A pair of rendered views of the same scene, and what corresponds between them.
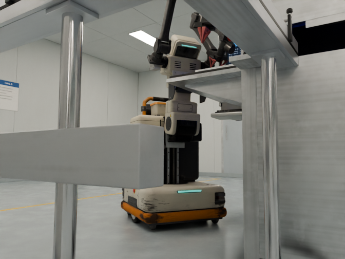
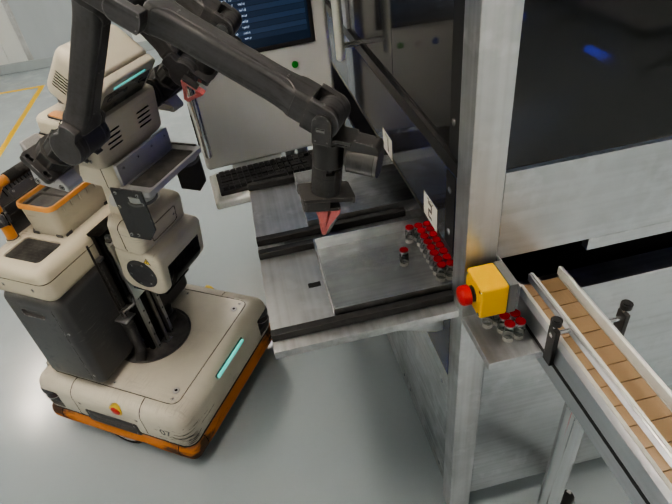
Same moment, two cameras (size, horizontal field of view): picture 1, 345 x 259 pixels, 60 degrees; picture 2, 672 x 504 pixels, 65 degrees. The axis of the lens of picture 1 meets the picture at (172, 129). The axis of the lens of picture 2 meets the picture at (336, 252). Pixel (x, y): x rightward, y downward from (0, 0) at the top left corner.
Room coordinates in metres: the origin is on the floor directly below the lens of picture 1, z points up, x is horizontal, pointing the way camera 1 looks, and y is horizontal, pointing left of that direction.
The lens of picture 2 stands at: (0.84, 0.39, 1.71)
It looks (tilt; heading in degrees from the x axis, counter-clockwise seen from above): 39 degrees down; 320
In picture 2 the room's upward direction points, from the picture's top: 8 degrees counter-clockwise
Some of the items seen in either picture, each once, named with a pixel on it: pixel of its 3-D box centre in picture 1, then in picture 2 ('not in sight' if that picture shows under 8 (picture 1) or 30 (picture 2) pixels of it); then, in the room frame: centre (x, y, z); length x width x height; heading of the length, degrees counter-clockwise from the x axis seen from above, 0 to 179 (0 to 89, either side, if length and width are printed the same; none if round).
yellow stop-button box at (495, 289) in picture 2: not in sight; (489, 289); (1.21, -0.29, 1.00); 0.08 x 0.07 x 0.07; 57
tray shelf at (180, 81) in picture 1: (236, 88); (349, 235); (1.66, -0.36, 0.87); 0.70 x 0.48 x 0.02; 147
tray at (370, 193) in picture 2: not in sight; (359, 188); (1.77, -0.51, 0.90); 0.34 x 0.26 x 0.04; 57
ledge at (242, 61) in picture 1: (251, 60); (507, 334); (1.17, -0.31, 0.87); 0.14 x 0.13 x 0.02; 57
